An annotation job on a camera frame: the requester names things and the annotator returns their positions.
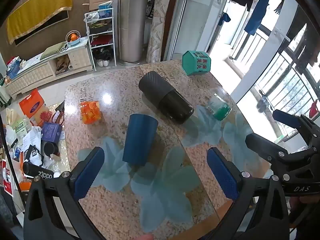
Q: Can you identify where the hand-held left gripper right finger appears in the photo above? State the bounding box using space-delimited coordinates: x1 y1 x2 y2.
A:
206 147 292 240

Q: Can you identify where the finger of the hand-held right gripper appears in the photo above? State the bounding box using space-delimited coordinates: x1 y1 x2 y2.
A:
245 133 293 167
272 109 320 146

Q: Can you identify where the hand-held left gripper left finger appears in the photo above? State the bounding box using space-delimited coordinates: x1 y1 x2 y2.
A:
24 146 105 240

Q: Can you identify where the blue cup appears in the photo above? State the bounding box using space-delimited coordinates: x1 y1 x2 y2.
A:
122 113 159 167

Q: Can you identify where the person's right hand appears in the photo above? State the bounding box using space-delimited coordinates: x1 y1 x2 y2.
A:
291 195 320 211

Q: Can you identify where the balcony railing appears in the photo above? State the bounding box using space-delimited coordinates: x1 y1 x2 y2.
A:
229 25 320 143

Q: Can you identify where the black mug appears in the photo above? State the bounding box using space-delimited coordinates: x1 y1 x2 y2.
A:
41 140 60 157

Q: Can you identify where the black lighter box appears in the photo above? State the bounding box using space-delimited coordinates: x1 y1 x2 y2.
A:
22 161 54 180

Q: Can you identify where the dark blue box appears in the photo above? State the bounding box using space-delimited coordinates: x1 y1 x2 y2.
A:
40 122 63 143

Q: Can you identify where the clear bottle with green label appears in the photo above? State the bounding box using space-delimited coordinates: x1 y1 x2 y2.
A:
206 93 232 121

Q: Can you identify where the orange transparent box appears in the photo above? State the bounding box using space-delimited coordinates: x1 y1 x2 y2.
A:
80 100 102 125

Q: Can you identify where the red sign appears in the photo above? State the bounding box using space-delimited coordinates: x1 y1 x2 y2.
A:
2 158 14 197

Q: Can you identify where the orange paper bag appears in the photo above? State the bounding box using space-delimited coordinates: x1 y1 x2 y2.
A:
19 88 46 127

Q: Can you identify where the black insulated bottle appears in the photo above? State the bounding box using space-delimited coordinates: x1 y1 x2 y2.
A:
138 71 195 125

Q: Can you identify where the green hexagonal box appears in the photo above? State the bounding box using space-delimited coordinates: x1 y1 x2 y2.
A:
182 50 212 76

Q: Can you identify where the hanging blue garment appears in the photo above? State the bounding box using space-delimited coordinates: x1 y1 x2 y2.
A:
244 0 273 36

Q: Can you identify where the white cabinet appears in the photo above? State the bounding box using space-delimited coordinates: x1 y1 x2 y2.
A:
4 36 94 99

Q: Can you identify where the small hanging blue cloth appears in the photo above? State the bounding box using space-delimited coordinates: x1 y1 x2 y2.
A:
217 12 232 26

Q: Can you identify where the green cushion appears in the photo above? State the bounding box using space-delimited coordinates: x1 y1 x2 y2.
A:
40 42 67 60

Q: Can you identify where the bowl of oranges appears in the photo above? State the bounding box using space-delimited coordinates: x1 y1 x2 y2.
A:
65 30 81 46

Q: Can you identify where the white shelf rack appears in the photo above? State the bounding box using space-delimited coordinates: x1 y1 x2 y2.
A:
84 9 117 71

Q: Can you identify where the standing air conditioner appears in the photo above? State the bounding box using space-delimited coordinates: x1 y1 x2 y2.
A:
118 0 146 67

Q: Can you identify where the patterned curtain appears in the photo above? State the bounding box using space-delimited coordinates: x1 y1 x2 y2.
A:
146 0 176 64

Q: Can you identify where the yellow cloth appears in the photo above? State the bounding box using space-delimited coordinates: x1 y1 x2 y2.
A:
6 0 73 45

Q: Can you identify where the cardboard box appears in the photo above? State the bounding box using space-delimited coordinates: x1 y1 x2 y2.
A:
82 0 114 12

